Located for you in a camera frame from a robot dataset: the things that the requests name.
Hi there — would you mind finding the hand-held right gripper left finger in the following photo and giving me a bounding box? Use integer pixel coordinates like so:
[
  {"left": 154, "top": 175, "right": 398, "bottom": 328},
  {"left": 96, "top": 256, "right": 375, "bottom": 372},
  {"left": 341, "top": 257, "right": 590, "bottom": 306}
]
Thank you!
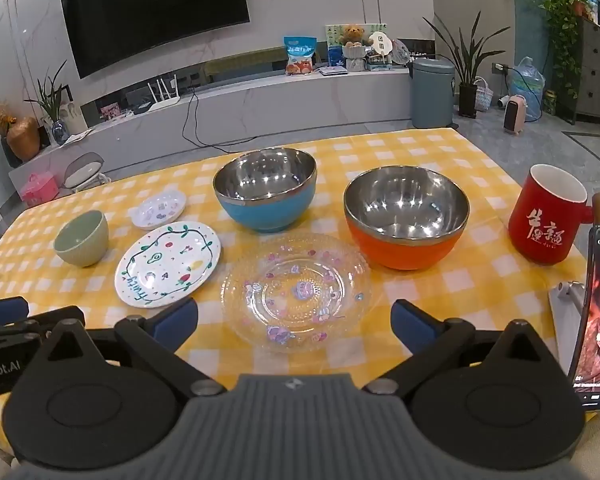
[{"left": 39, "top": 297, "right": 227, "bottom": 401}]

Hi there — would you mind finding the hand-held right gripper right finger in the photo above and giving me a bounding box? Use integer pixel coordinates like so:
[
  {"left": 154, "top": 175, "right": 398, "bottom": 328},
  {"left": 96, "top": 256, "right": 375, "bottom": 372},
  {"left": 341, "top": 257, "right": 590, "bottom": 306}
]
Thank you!
[{"left": 362, "top": 299, "right": 559, "bottom": 401}]

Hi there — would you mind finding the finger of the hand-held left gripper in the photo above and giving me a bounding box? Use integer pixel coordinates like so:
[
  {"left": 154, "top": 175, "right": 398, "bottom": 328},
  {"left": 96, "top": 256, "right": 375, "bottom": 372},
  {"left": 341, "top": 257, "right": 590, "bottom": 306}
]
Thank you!
[{"left": 0, "top": 297, "right": 43, "bottom": 347}]

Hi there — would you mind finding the blue steel bowl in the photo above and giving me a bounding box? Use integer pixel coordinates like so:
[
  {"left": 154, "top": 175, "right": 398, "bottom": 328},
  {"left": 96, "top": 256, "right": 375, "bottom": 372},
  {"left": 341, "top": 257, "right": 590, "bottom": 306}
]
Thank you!
[{"left": 213, "top": 147, "right": 318, "bottom": 233}]

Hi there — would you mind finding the white painted plate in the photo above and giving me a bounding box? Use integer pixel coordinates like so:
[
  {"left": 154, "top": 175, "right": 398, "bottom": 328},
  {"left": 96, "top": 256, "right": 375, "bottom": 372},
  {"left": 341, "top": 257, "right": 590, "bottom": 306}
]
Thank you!
[{"left": 114, "top": 221, "right": 222, "bottom": 308}]

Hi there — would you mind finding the yellow checked tablecloth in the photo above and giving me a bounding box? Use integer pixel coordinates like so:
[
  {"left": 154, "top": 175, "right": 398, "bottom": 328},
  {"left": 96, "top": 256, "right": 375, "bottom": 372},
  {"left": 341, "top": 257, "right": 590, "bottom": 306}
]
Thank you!
[{"left": 0, "top": 127, "right": 600, "bottom": 453}]

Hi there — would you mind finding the green ceramic bowl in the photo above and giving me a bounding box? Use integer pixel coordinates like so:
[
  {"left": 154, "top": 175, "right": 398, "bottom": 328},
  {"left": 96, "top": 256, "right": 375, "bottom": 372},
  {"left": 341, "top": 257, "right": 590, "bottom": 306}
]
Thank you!
[{"left": 53, "top": 210, "right": 110, "bottom": 267}]

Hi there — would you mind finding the orange steel bowl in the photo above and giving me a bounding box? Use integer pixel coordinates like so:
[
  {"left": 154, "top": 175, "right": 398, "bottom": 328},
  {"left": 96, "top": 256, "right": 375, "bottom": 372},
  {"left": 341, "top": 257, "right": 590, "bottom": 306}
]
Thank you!
[{"left": 343, "top": 166, "right": 470, "bottom": 271}]

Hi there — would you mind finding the small white painted dish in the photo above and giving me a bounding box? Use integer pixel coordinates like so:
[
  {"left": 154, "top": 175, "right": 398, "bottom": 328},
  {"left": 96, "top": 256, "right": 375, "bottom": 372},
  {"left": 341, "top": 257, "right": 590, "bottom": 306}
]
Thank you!
[{"left": 130, "top": 190, "right": 188, "bottom": 231}]

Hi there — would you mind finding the clear glass patterned plate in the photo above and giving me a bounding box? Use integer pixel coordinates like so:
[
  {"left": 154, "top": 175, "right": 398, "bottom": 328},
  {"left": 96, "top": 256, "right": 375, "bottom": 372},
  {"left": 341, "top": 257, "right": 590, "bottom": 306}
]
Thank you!
[{"left": 220, "top": 233, "right": 372, "bottom": 354}]

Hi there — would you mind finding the pink plastic basket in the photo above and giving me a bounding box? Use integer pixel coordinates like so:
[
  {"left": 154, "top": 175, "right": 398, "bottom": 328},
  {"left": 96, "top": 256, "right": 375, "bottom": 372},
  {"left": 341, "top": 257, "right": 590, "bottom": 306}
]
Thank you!
[{"left": 19, "top": 173, "right": 60, "bottom": 207}]

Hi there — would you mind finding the grey phone stand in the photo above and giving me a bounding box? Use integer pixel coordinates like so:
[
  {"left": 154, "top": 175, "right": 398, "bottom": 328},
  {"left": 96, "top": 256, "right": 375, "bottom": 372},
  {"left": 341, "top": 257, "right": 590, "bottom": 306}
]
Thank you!
[{"left": 548, "top": 280, "right": 591, "bottom": 376}]

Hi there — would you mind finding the grey white stool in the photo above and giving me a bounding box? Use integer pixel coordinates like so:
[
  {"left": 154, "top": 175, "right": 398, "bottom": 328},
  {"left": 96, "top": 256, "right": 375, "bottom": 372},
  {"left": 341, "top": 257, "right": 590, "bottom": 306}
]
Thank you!
[{"left": 62, "top": 152, "right": 113, "bottom": 195}]

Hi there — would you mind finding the red mug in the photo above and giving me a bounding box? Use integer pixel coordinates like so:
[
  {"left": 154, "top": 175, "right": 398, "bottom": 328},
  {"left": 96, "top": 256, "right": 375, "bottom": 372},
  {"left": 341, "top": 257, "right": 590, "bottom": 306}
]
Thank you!
[{"left": 508, "top": 164, "right": 594, "bottom": 265}]

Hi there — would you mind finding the copper vase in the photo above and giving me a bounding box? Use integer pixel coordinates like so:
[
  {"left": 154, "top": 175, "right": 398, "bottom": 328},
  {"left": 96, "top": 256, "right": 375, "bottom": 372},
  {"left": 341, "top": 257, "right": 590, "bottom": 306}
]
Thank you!
[{"left": 5, "top": 116, "right": 42, "bottom": 162}]

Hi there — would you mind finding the green plant in blue vase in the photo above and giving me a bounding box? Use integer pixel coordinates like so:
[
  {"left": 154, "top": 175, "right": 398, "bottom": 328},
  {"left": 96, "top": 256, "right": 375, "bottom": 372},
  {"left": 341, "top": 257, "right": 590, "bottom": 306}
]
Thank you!
[{"left": 24, "top": 59, "right": 74, "bottom": 147}]

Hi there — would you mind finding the white ceramic jug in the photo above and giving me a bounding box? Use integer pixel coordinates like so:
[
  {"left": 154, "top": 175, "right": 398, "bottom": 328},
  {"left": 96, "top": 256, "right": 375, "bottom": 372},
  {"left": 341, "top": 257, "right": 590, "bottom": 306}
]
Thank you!
[{"left": 59, "top": 99, "right": 87, "bottom": 134}]

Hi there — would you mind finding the white router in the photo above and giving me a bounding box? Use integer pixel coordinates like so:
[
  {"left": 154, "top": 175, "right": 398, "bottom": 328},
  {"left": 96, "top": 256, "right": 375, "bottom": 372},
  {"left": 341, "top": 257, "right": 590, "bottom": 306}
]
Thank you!
[{"left": 138, "top": 73, "right": 184, "bottom": 114}]

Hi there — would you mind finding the grey-blue trash bin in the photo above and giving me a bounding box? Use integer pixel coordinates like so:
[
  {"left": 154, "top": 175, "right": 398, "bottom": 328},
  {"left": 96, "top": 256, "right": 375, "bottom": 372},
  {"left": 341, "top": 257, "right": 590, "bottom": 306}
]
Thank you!
[{"left": 410, "top": 57, "right": 455, "bottom": 130}]

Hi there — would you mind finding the long-leaf plant in black pot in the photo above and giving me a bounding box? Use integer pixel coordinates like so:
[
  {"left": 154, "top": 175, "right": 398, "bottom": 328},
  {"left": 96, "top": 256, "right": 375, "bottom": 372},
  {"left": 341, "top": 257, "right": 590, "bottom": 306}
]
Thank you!
[{"left": 422, "top": 10, "right": 512, "bottom": 119}]

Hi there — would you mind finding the white marble television console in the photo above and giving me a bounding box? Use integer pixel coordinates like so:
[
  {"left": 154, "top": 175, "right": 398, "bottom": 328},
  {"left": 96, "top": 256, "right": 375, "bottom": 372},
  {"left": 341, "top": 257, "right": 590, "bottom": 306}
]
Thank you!
[{"left": 7, "top": 66, "right": 417, "bottom": 192}]

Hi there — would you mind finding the woven basket bag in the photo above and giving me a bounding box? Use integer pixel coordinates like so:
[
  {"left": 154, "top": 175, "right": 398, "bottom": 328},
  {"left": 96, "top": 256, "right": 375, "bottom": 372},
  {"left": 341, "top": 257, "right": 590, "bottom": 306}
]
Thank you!
[{"left": 473, "top": 77, "right": 495, "bottom": 111}]

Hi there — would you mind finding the large blue water bottle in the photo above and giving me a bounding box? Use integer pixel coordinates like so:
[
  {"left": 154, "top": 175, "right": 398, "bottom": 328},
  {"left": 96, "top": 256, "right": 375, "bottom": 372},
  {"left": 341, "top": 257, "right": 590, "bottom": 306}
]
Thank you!
[{"left": 509, "top": 56, "right": 547, "bottom": 122}]

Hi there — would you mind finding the grey wrapped bouquet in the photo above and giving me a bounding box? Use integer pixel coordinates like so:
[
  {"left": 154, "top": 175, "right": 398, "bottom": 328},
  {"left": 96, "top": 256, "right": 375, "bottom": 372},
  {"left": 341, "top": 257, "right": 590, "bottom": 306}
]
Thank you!
[{"left": 342, "top": 42, "right": 369, "bottom": 71}]

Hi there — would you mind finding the white round hand fan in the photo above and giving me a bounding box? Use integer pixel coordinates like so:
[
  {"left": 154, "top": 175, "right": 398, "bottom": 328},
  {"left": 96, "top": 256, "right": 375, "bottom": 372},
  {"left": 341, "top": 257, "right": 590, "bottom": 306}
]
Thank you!
[{"left": 368, "top": 30, "right": 395, "bottom": 57}]

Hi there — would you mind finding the blue snack bag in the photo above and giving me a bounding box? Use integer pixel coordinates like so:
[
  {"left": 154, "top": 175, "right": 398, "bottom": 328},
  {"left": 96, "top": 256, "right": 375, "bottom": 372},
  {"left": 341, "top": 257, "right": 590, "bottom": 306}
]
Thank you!
[{"left": 284, "top": 36, "right": 319, "bottom": 76}]

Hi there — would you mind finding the brown teddy bear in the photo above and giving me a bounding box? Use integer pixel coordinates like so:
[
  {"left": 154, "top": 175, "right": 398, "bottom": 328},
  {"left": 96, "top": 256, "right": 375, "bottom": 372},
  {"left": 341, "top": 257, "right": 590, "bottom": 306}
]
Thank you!
[{"left": 341, "top": 24, "right": 374, "bottom": 47}]

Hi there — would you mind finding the green picture board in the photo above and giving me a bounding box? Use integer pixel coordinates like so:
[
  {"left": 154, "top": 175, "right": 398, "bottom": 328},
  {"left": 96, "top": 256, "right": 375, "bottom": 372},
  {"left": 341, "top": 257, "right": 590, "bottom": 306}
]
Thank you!
[{"left": 324, "top": 23, "right": 389, "bottom": 63}]

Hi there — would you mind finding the black curved television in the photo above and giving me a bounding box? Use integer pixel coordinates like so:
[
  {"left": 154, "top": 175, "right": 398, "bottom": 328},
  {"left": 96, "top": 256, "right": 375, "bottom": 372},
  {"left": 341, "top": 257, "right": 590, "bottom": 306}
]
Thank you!
[{"left": 60, "top": 0, "right": 251, "bottom": 80}]

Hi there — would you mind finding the grey drawer cabinet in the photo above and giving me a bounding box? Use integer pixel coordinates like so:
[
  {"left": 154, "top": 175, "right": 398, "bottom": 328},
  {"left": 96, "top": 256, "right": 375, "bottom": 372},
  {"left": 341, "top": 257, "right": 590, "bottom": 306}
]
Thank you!
[{"left": 574, "top": 16, "right": 600, "bottom": 126}]

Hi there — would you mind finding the green ivy plant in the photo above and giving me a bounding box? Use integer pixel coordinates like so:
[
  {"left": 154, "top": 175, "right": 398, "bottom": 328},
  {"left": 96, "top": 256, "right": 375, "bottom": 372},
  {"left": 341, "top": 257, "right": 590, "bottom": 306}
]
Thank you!
[{"left": 529, "top": 0, "right": 589, "bottom": 101}]

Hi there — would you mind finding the black cable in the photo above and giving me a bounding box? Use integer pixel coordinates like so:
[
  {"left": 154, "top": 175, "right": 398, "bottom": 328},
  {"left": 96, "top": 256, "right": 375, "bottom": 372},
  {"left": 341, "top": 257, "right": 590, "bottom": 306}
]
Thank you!
[{"left": 181, "top": 86, "right": 257, "bottom": 149}]

